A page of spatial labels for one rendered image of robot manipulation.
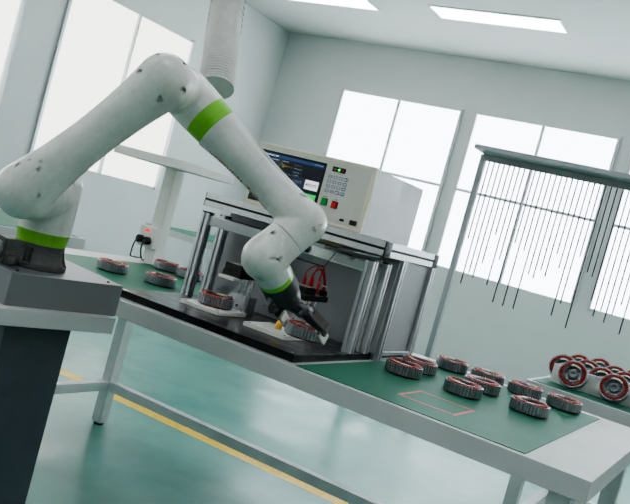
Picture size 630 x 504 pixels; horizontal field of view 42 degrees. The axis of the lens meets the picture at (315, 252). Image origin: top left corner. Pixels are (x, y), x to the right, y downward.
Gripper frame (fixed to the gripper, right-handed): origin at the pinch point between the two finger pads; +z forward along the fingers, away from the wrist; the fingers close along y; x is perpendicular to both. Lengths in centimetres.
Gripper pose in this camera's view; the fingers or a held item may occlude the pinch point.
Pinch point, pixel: (305, 329)
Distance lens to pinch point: 220.7
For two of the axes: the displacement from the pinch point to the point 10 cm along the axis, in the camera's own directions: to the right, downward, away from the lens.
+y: 8.4, 2.6, -4.8
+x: 4.7, -7.8, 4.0
